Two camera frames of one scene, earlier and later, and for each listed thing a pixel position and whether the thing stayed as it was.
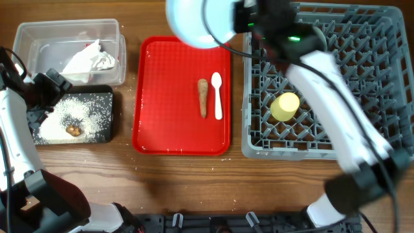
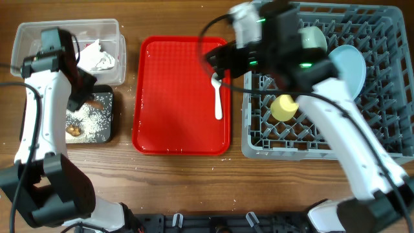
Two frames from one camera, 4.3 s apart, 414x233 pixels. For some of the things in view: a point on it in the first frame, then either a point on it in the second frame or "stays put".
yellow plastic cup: (284, 106) stays put
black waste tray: (83, 115) stays put
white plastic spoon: (216, 80) stays put
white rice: (79, 118) stays put
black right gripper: (242, 10) → (226, 52)
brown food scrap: (74, 130) stays put
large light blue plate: (186, 21) → (351, 64)
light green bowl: (319, 41) stays put
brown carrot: (202, 91) → (96, 104)
